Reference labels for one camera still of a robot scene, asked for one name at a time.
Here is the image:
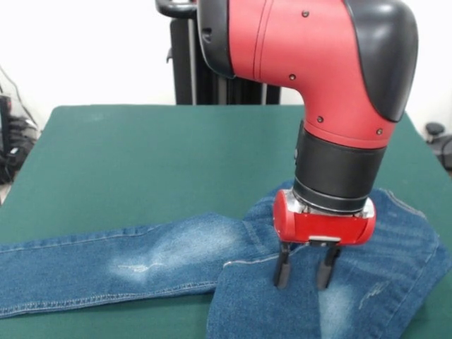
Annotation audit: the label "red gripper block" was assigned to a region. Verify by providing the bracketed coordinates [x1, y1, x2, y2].
[273, 189, 377, 290]

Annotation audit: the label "blue denim jeans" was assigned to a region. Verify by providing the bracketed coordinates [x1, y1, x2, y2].
[0, 179, 452, 339]

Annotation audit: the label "dark green table cloth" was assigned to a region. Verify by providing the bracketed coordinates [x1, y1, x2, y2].
[0, 104, 452, 339]

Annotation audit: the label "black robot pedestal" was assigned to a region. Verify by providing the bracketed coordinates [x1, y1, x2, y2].
[155, 0, 283, 106]

